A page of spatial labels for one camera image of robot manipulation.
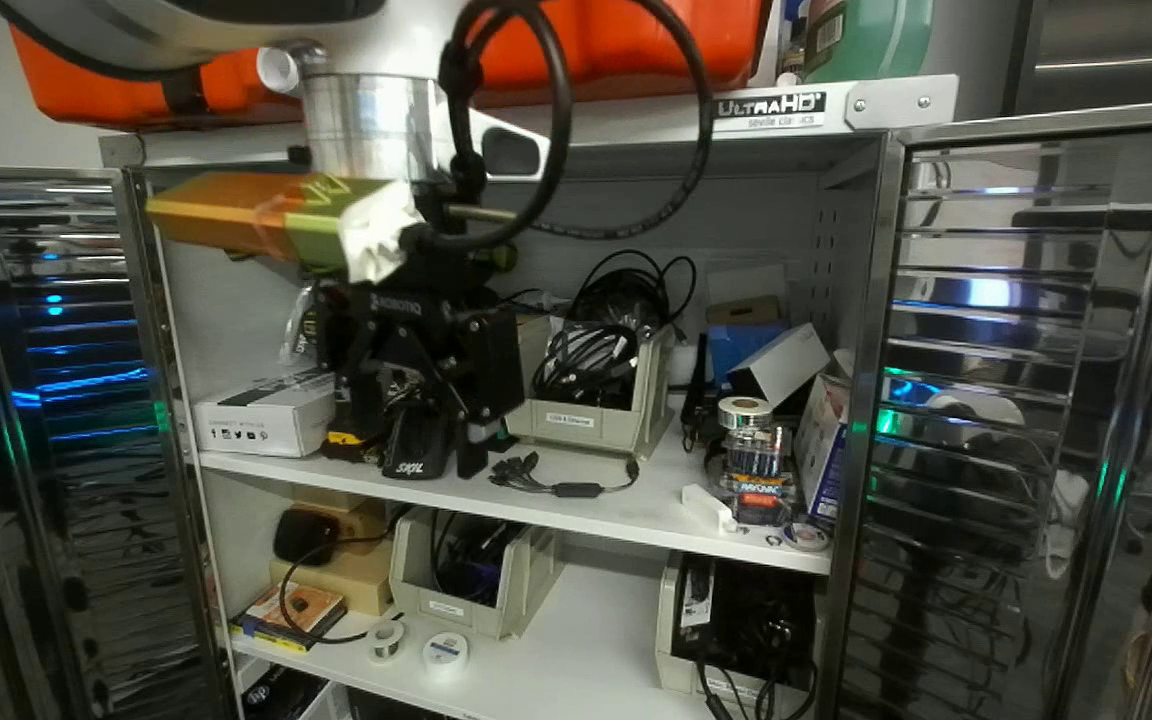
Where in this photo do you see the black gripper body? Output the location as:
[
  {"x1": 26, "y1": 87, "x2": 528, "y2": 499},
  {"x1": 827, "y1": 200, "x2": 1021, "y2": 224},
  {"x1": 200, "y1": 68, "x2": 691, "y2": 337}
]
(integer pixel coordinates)
[{"x1": 329, "y1": 276, "x2": 466, "y2": 409}]

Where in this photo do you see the black multi USB charging cable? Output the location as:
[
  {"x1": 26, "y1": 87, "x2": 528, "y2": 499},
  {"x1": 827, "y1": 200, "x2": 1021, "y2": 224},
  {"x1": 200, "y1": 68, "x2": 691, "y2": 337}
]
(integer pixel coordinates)
[{"x1": 489, "y1": 446, "x2": 645, "y2": 505}]

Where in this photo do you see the white PLA filament box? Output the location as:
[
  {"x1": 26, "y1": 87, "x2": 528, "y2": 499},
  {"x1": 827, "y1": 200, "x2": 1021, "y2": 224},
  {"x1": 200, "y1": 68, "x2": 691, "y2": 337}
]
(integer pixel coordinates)
[{"x1": 190, "y1": 370, "x2": 341, "y2": 458}]

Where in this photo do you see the gray bin with USB label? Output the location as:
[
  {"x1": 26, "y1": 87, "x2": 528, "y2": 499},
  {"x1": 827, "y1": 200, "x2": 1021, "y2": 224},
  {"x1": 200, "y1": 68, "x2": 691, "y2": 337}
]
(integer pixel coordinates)
[{"x1": 507, "y1": 313, "x2": 678, "y2": 458}]

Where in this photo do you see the tan wooden box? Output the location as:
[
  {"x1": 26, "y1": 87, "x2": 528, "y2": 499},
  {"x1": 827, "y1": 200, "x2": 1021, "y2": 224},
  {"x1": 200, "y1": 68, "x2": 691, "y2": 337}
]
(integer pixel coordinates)
[{"x1": 266, "y1": 491, "x2": 401, "y2": 621}]

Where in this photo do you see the green orange cardboard box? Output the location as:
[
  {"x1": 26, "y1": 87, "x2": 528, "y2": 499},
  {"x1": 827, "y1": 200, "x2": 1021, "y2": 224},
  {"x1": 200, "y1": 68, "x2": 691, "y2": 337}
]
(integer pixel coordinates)
[{"x1": 142, "y1": 168, "x2": 429, "y2": 286}]

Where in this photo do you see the blue cardboard box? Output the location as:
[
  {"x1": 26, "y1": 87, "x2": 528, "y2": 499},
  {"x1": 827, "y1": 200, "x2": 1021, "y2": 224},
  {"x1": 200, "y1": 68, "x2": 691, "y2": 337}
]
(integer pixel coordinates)
[{"x1": 704, "y1": 321, "x2": 786, "y2": 393}]

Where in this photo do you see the brown cardboard box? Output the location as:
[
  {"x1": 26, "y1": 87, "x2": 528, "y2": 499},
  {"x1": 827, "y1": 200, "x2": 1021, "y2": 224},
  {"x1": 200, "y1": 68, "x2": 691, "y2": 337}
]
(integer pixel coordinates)
[{"x1": 704, "y1": 293, "x2": 786, "y2": 333}]

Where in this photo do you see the white open cardboard box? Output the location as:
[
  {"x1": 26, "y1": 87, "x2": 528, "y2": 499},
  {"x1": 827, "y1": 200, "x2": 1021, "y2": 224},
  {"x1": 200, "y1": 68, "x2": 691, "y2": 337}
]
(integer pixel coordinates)
[{"x1": 733, "y1": 321, "x2": 837, "y2": 413}]

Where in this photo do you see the black battery charger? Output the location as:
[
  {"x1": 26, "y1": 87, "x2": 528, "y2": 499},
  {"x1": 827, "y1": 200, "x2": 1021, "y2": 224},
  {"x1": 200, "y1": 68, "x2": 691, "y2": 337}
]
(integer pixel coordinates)
[{"x1": 380, "y1": 396, "x2": 459, "y2": 483}]

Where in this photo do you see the black rounded device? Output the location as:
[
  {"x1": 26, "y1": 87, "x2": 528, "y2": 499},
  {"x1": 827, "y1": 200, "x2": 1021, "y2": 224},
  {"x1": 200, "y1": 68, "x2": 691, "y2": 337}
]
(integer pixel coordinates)
[{"x1": 266, "y1": 505, "x2": 348, "y2": 568}]

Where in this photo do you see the gray plastic storage bin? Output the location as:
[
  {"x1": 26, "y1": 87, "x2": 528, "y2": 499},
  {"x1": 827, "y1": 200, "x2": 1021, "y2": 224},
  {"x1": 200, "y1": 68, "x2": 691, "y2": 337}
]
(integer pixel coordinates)
[
  {"x1": 386, "y1": 509, "x2": 566, "y2": 640},
  {"x1": 650, "y1": 551, "x2": 827, "y2": 703}
]

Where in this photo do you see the white metal shelving unit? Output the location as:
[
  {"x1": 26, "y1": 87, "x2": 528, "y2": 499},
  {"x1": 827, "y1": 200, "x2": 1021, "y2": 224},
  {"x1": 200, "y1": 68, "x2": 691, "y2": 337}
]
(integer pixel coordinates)
[{"x1": 92, "y1": 70, "x2": 969, "y2": 720}]

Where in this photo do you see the colourful flat booklet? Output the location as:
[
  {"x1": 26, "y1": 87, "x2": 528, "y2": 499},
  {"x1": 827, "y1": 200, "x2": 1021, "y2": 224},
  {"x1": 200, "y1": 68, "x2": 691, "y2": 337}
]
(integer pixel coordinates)
[{"x1": 230, "y1": 584, "x2": 351, "y2": 655}]

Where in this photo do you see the black antenna gadget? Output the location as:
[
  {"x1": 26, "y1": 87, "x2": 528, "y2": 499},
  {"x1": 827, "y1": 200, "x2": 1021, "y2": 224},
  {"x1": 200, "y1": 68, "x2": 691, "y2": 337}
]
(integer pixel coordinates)
[{"x1": 678, "y1": 333, "x2": 718, "y2": 450}]

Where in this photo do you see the white plastic adapter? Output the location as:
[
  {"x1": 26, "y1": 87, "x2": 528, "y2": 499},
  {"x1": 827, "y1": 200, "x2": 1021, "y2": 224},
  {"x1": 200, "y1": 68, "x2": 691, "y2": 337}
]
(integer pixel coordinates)
[{"x1": 673, "y1": 478, "x2": 740, "y2": 530}]

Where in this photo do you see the white label tape roll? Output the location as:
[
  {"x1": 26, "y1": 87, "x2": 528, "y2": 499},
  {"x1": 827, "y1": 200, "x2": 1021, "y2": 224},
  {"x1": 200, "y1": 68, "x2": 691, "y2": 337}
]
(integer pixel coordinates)
[{"x1": 712, "y1": 393, "x2": 775, "y2": 442}]

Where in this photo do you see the clear pack of batteries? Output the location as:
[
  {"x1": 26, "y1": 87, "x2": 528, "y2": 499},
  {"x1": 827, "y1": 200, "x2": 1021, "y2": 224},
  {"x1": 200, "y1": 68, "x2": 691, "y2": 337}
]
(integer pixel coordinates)
[{"x1": 718, "y1": 422, "x2": 798, "y2": 528}]

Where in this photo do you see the white plastic tube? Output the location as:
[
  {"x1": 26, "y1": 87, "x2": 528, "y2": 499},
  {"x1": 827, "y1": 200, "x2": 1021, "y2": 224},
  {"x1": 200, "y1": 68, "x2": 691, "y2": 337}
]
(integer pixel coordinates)
[{"x1": 253, "y1": 44, "x2": 306, "y2": 97}]

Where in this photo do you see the white printed package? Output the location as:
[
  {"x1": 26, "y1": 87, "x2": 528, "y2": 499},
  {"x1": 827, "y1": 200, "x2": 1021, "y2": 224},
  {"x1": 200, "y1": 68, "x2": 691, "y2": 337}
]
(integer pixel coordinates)
[{"x1": 791, "y1": 370, "x2": 859, "y2": 530}]

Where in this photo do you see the orange plastic case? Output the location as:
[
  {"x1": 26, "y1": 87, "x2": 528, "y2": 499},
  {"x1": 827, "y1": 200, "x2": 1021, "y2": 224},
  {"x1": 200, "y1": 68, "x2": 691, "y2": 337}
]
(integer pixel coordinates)
[{"x1": 466, "y1": 0, "x2": 773, "y2": 111}]

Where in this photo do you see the orange case with black latch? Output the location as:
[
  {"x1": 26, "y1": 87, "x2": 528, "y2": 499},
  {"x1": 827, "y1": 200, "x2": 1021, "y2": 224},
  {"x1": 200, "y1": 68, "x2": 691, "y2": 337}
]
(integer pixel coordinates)
[{"x1": 6, "y1": 22, "x2": 306, "y2": 131}]

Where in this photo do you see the green white container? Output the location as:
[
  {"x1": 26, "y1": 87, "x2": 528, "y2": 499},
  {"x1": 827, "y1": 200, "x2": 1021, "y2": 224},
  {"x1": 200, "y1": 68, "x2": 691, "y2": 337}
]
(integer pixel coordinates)
[{"x1": 798, "y1": 0, "x2": 940, "y2": 87}]

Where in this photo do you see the dark gray cabinet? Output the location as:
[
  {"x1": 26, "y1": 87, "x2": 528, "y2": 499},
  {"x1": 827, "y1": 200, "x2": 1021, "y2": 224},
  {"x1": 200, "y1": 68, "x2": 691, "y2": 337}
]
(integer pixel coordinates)
[{"x1": 1013, "y1": 0, "x2": 1152, "y2": 117}]

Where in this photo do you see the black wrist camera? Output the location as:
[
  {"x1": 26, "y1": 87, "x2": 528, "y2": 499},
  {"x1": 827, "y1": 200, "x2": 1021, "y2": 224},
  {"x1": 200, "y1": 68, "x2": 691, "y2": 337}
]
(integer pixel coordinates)
[{"x1": 459, "y1": 300, "x2": 528, "y2": 418}]

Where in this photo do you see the black cable bundle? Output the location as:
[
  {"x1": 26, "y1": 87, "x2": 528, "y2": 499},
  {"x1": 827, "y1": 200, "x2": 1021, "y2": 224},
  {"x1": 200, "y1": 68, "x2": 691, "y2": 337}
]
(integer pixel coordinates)
[{"x1": 528, "y1": 245, "x2": 700, "y2": 409}]

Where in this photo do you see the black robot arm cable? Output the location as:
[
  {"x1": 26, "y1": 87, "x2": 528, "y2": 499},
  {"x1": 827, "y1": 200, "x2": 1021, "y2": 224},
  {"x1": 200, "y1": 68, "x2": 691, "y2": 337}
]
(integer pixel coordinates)
[{"x1": 430, "y1": 0, "x2": 718, "y2": 254}]

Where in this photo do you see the wire rack with items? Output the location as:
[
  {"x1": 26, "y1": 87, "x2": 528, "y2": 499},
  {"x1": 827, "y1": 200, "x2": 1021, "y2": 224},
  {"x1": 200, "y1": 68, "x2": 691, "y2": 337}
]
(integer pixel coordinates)
[{"x1": 821, "y1": 97, "x2": 1152, "y2": 720}]

